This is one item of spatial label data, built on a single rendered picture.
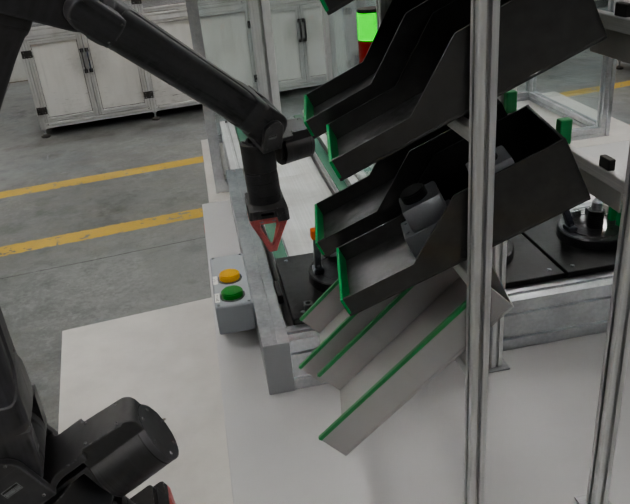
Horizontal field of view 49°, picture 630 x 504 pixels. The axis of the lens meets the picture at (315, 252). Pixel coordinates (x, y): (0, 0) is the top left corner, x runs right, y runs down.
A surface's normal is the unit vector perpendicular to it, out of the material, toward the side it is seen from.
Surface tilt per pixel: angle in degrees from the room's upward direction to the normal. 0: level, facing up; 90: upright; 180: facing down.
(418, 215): 90
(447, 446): 0
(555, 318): 90
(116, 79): 90
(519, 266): 0
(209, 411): 0
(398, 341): 45
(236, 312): 90
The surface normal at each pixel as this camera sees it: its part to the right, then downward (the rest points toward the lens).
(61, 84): 0.29, 0.40
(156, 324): -0.08, -0.89
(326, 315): 0.01, 0.45
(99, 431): -0.44, -0.74
